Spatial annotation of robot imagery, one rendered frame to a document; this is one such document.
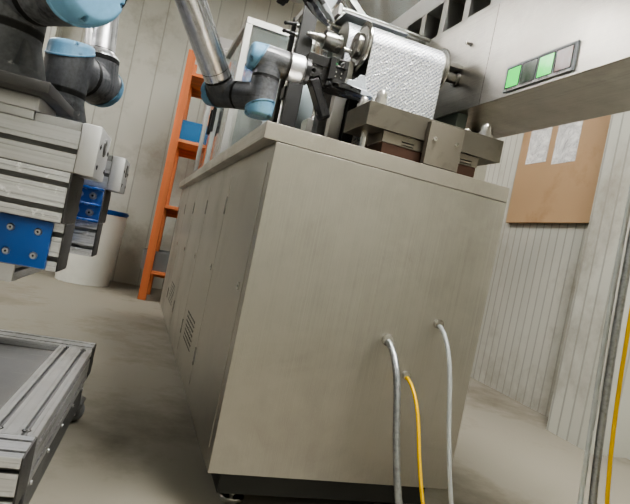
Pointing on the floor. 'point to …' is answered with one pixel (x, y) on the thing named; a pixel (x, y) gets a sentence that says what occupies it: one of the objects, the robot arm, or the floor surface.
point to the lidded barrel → (99, 267)
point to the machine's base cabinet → (324, 322)
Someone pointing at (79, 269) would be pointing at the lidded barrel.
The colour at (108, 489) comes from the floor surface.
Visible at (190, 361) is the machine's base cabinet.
